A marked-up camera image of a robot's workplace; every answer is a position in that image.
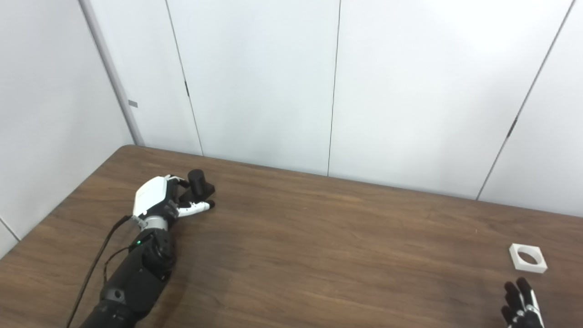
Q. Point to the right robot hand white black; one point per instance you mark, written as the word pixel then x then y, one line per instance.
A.
pixel 521 314

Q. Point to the grey wall corner strip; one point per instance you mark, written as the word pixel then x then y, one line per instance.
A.
pixel 114 77

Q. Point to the white square piece with hole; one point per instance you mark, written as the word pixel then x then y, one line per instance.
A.
pixel 530 268

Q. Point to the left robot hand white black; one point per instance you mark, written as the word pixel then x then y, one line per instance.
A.
pixel 150 193

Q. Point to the black peg with square base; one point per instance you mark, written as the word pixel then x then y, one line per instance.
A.
pixel 198 182

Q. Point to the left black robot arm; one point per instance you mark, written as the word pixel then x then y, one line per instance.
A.
pixel 136 278

